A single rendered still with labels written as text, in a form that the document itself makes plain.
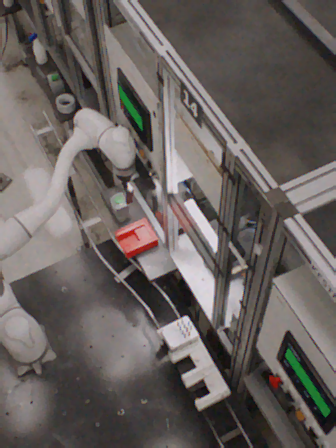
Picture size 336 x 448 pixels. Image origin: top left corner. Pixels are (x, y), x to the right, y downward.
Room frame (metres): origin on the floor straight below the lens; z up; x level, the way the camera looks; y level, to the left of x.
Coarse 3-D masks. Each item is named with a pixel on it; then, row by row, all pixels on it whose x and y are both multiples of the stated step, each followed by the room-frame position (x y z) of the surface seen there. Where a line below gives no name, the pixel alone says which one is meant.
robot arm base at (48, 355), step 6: (42, 330) 1.06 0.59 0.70; (48, 342) 1.00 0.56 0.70; (48, 348) 0.97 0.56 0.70; (42, 354) 0.94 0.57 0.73; (48, 354) 0.95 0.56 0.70; (54, 354) 0.95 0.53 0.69; (36, 360) 0.91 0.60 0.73; (42, 360) 0.92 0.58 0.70; (48, 360) 0.92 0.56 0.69; (18, 366) 0.90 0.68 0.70; (24, 366) 0.90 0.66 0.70; (30, 366) 0.89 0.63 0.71; (36, 366) 0.89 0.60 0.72; (18, 372) 0.87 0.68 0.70; (24, 372) 0.87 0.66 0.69
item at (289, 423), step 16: (288, 240) 0.74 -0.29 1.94; (288, 256) 0.73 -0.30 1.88; (304, 272) 0.67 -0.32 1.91; (304, 288) 0.65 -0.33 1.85; (320, 288) 0.62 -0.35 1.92; (320, 304) 0.60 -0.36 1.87; (256, 352) 0.74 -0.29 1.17; (256, 368) 0.72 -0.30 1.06; (256, 384) 0.70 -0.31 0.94; (272, 400) 0.62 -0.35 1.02; (288, 416) 0.54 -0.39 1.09; (288, 432) 0.51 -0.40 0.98; (304, 432) 0.47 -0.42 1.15
